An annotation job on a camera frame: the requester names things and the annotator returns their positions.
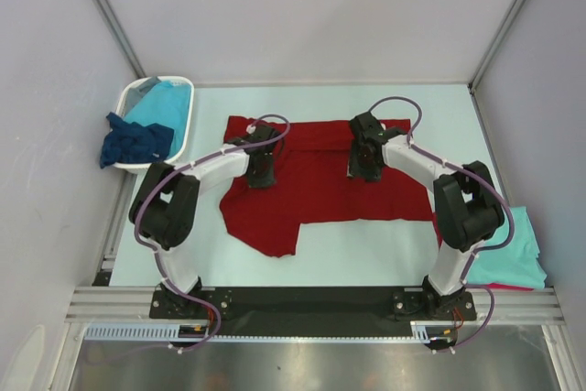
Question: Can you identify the turquoise t shirt in basket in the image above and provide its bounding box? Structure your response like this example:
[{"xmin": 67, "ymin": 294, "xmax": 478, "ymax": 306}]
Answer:
[{"xmin": 124, "ymin": 81, "xmax": 192, "ymax": 157}]

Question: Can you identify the white laundry basket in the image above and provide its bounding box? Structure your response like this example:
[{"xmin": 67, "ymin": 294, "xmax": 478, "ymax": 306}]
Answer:
[{"xmin": 114, "ymin": 75, "xmax": 195, "ymax": 164}]

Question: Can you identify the aluminium frame rail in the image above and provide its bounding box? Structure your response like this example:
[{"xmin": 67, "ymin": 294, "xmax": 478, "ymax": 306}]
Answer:
[{"xmin": 65, "ymin": 287, "xmax": 565, "ymax": 325}]

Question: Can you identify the navy blue t shirt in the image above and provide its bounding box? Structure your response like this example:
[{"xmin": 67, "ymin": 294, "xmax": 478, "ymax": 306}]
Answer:
[{"xmin": 99, "ymin": 113, "xmax": 174, "ymax": 168}]

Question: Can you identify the pink folded t shirt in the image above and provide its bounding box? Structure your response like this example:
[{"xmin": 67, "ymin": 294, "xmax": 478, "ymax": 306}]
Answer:
[{"xmin": 486, "ymin": 283, "xmax": 534, "ymax": 292}]

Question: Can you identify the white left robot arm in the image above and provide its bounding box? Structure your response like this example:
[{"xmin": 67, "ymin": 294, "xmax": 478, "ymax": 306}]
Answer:
[{"xmin": 128, "ymin": 121, "xmax": 289, "ymax": 318}]

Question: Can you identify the grey t shirt in basket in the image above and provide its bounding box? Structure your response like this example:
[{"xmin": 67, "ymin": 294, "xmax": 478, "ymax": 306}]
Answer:
[{"xmin": 123, "ymin": 77, "xmax": 160, "ymax": 113}]

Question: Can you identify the light blue folded t shirt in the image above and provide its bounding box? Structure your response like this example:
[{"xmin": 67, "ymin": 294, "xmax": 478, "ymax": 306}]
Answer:
[{"xmin": 467, "ymin": 207, "xmax": 547, "ymax": 289}]

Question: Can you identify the red t shirt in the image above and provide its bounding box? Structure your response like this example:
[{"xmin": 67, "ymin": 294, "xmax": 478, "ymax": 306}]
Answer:
[{"xmin": 220, "ymin": 120, "xmax": 434, "ymax": 257}]

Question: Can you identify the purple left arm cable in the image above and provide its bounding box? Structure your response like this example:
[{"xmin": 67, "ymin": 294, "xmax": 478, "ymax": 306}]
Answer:
[{"xmin": 133, "ymin": 113, "xmax": 292, "ymax": 355}]

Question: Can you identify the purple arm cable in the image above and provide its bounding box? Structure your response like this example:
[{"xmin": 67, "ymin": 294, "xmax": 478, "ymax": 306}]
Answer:
[
  {"xmin": 368, "ymin": 96, "xmax": 515, "ymax": 355},
  {"xmin": 133, "ymin": 113, "xmax": 292, "ymax": 355}
]

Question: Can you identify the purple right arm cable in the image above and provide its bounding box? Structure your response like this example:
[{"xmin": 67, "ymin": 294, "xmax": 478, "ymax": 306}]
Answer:
[{"xmin": 368, "ymin": 96, "xmax": 515, "ymax": 355}]

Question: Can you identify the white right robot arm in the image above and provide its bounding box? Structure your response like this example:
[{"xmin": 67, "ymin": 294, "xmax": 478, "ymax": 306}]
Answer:
[{"xmin": 348, "ymin": 112, "xmax": 505, "ymax": 319}]

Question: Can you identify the white slotted cable duct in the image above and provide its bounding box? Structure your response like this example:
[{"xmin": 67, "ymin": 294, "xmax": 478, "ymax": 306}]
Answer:
[{"xmin": 85, "ymin": 321, "xmax": 456, "ymax": 344}]

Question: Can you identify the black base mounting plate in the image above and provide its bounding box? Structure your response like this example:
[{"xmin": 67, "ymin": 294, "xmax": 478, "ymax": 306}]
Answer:
[{"xmin": 149, "ymin": 287, "xmax": 477, "ymax": 330}]

